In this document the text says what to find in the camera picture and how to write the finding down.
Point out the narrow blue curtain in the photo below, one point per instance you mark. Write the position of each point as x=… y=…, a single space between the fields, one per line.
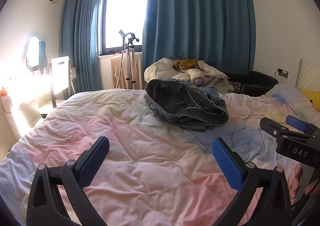
x=77 y=28

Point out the white down jacket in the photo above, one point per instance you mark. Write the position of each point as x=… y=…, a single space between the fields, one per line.
x=162 y=68

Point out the grey down jacket purple label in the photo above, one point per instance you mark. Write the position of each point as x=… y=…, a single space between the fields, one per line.
x=212 y=80

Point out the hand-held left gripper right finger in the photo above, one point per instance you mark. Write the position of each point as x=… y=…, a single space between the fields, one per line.
x=226 y=163

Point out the white chair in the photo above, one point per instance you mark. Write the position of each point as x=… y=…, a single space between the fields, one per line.
x=60 y=73

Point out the vanity mirror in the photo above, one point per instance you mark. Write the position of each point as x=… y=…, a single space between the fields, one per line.
x=33 y=52

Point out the garment steamer stand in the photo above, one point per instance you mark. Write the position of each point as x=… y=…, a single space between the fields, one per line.
x=129 y=48

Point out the white quilted headboard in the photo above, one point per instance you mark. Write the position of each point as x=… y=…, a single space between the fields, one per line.
x=310 y=73

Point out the black armchair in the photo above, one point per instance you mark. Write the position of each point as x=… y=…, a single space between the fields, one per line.
x=260 y=81

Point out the pastel pink duvet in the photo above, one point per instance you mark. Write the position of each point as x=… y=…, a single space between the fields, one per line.
x=125 y=141

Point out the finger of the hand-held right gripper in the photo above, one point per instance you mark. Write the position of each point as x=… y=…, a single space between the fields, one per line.
x=297 y=122
x=271 y=127

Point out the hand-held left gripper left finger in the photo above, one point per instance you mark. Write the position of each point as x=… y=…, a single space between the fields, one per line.
x=95 y=158

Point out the grey wall socket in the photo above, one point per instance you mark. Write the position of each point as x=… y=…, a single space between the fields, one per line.
x=283 y=73

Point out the white dresser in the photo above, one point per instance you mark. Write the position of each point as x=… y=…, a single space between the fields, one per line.
x=27 y=108

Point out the beige hanging sweater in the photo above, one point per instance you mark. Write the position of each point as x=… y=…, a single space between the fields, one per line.
x=116 y=71

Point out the person's right hand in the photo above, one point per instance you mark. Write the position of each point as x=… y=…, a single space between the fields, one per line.
x=298 y=172

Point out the mustard yellow garment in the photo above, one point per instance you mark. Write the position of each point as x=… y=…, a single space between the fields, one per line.
x=190 y=63

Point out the blue denim jeans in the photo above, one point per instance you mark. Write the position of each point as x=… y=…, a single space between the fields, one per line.
x=175 y=101

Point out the wide blue curtain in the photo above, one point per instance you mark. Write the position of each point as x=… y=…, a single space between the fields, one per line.
x=200 y=16

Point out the window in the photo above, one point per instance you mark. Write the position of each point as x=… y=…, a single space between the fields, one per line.
x=125 y=16

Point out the yellow pillow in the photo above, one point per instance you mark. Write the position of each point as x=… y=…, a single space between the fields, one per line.
x=312 y=97

